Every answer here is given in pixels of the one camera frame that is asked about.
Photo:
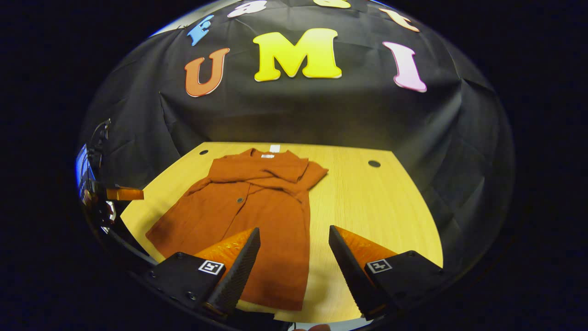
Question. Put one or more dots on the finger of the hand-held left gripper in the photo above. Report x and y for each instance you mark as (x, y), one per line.
(126, 194)

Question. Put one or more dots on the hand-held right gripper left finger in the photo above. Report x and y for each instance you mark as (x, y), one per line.
(236, 276)

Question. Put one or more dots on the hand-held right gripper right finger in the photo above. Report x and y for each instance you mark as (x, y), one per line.
(351, 271)

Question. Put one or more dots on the orange button-up garment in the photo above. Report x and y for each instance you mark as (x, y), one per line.
(257, 207)

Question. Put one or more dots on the black backdrop cloth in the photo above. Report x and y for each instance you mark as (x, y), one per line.
(298, 110)

